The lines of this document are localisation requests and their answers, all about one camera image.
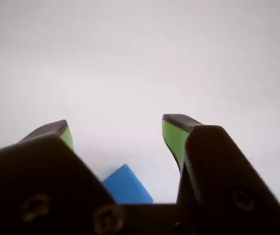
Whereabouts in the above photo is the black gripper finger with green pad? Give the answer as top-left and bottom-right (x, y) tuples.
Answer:
(0, 119), (126, 235)
(162, 113), (280, 235)

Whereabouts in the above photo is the blue lego block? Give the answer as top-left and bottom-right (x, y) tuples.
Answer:
(102, 163), (154, 205)

